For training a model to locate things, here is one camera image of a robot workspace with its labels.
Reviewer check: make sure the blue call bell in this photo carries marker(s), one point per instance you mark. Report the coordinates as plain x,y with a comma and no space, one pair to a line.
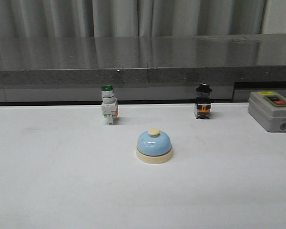
154,147

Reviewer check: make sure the grey push button box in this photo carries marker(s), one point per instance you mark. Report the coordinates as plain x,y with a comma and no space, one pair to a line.
268,108

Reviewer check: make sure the white curtain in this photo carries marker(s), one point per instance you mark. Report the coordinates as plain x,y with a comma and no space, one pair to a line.
140,18

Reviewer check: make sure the green pushbutton switch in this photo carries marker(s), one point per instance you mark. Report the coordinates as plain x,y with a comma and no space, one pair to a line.
109,104

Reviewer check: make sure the black selector switch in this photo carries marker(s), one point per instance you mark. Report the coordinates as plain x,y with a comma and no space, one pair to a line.
203,102

